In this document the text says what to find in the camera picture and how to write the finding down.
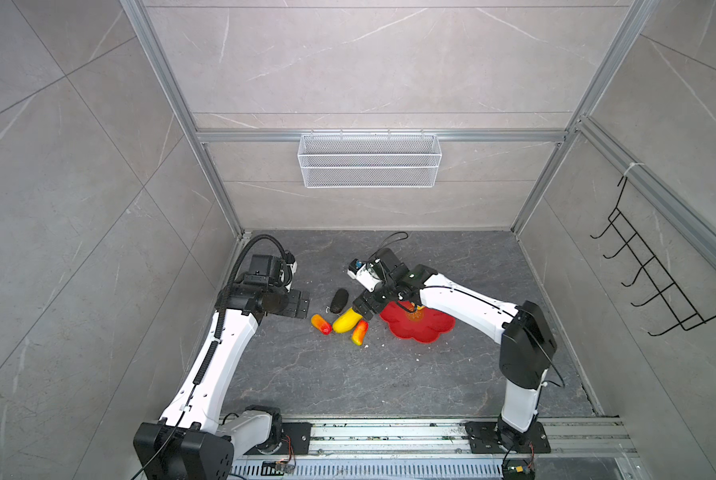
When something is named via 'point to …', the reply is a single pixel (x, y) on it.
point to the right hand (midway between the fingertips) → (365, 294)
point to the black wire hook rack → (689, 317)
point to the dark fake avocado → (339, 300)
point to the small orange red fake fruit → (321, 324)
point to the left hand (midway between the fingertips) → (289, 293)
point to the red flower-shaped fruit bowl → (425, 325)
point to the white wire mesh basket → (369, 161)
